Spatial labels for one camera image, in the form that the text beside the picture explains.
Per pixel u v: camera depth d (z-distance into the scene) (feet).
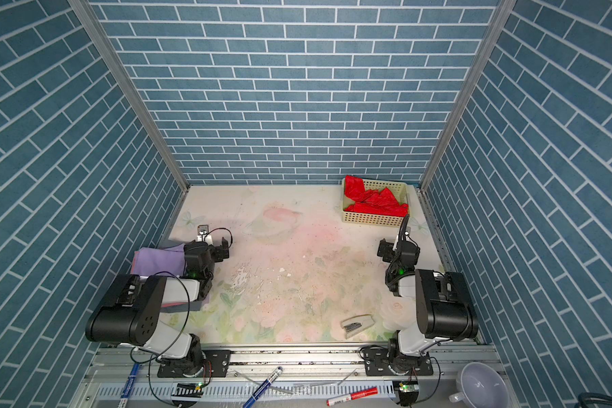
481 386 2.29
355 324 2.61
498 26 2.39
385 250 2.91
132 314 1.49
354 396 2.23
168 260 2.77
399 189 3.79
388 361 2.40
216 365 2.42
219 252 2.74
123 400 2.20
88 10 2.31
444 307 1.53
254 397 2.22
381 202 3.47
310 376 2.41
